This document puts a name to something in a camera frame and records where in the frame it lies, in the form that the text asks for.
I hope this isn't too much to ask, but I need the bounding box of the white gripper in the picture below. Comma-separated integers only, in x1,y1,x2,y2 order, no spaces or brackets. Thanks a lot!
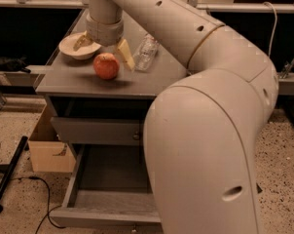
73,14,135,71

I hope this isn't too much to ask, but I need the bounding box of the red apple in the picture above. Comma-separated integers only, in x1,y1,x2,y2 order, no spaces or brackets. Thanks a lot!
93,53,120,80

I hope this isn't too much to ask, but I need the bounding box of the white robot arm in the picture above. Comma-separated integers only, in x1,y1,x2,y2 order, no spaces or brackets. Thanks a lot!
87,0,278,234

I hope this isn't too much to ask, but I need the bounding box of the grey drawer cabinet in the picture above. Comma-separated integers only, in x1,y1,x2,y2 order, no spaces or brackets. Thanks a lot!
35,8,194,168

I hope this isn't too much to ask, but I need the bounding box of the closed grey upper drawer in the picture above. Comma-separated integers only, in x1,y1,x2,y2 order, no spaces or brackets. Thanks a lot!
51,117,142,146

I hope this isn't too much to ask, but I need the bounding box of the open grey lower drawer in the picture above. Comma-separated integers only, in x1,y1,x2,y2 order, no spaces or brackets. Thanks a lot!
51,145,162,232

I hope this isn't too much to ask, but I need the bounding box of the white paper bowl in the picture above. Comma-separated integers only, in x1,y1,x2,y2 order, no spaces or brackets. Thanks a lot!
58,32,100,60

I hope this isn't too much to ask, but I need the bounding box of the clear plastic water bottle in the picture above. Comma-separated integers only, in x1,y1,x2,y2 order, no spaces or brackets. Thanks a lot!
133,34,159,71

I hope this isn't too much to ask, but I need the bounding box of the black bag on shelf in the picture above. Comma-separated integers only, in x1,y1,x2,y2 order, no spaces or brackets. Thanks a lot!
0,57,31,73

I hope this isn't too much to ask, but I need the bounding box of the cardboard box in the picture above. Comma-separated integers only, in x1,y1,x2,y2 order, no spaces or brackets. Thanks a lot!
28,106,76,173

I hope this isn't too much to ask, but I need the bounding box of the black metal stand bar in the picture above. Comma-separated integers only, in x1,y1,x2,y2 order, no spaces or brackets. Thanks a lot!
0,136,28,213

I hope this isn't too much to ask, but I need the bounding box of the black foot pedal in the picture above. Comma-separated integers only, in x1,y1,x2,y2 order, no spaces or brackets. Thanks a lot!
256,183,263,194

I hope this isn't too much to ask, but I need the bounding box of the white hanging cable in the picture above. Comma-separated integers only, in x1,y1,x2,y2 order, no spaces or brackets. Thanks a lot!
263,1,279,59

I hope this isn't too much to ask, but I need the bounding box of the black floor cable left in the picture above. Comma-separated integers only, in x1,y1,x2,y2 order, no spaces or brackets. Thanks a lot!
10,175,67,234

